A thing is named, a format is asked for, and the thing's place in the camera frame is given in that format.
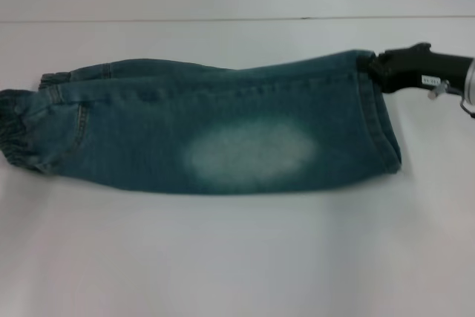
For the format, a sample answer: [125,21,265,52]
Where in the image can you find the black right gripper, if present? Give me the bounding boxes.
[367,42,474,94]

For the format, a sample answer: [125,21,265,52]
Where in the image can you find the blue denim shorts with embroidery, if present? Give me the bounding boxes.
[0,48,404,199]

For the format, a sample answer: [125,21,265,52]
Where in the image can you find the right wrist cable with plug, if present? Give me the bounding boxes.
[426,79,475,120]

